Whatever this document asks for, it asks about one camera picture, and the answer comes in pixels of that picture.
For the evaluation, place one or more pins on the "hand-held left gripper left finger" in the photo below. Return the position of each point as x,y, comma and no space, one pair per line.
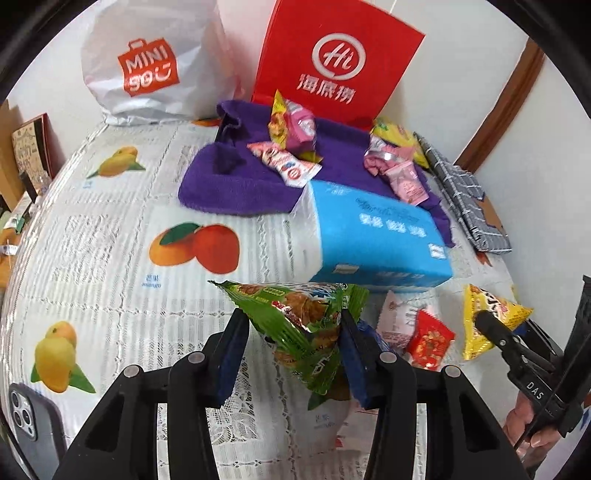
231,364

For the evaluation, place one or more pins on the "red paper bag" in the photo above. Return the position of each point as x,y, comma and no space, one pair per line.
295,46

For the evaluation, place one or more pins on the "patterned notebook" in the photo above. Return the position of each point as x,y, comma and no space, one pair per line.
30,147

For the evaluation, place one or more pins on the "yellow orange snack packet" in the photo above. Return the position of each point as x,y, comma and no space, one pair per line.
279,120

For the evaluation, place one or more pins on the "dark smartphone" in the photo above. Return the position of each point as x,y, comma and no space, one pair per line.
37,438

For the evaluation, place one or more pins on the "white plastic bag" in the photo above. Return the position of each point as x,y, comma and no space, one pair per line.
184,46

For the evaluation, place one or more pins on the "dark red book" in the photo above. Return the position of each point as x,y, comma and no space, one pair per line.
51,143

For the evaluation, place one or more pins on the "wooden nightstand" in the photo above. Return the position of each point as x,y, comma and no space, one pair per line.
7,244

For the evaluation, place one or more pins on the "wooden headboard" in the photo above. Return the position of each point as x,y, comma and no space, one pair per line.
7,152

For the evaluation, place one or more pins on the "large yellow snack bag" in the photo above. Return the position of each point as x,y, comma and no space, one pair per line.
401,138

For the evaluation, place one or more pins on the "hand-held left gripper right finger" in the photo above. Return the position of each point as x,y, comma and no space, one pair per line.
358,369

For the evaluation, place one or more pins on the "person's right hand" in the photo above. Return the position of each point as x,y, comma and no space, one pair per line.
519,422

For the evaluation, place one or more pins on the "blue tissue box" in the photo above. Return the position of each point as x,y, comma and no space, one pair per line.
369,240

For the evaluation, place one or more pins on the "pale pink snack packet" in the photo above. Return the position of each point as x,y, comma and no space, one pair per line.
408,184

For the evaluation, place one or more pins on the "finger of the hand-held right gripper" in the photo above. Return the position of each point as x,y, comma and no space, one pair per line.
496,334
540,341

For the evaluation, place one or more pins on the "fruit print tablecloth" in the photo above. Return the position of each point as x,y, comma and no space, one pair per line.
92,230

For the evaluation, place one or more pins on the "purple towel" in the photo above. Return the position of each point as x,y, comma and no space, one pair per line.
221,189

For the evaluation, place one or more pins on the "yellow triangular snack packet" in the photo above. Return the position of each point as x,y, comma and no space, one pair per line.
489,300

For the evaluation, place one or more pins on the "small red snack packet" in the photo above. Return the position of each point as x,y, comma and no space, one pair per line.
429,341

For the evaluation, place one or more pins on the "green snack packet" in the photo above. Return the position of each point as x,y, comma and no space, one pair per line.
295,323

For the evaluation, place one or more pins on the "brown wooden door frame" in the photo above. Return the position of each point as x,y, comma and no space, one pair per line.
512,97

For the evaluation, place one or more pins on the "grey plaid folded cloth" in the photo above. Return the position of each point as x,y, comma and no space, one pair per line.
461,203

